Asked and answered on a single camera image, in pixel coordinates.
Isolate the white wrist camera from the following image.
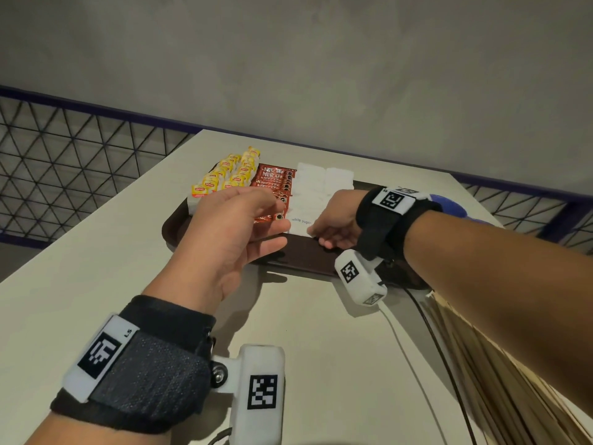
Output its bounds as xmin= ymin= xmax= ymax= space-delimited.
xmin=211 ymin=344 xmax=286 ymax=445
xmin=334 ymin=248 xmax=389 ymax=307

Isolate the row of white sugar packets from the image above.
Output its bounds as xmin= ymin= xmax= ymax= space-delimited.
xmin=324 ymin=167 xmax=355 ymax=196
xmin=289 ymin=161 xmax=327 ymax=238

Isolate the person's right forearm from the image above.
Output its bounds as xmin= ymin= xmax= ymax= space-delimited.
xmin=403 ymin=210 xmax=593 ymax=413

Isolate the brown plastic tray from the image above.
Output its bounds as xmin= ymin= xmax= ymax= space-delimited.
xmin=161 ymin=166 xmax=432 ymax=290

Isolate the person's left hand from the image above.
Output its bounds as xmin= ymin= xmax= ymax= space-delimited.
xmin=142 ymin=185 xmax=292 ymax=316

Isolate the row of red coffee sachets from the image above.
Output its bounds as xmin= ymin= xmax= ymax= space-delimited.
xmin=250 ymin=163 xmax=297 ymax=224

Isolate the bundle of wooden stir sticks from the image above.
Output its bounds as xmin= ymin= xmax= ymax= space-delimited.
xmin=424 ymin=291 xmax=593 ymax=445

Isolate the person's right hand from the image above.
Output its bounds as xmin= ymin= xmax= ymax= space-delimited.
xmin=306 ymin=189 xmax=370 ymax=251

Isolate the row of white tea bags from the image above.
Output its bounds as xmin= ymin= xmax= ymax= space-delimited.
xmin=222 ymin=145 xmax=261 ymax=190
xmin=187 ymin=154 xmax=242 ymax=216

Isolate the purple metal mesh railing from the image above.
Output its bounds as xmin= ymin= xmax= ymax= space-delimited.
xmin=0 ymin=85 xmax=593 ymax=255

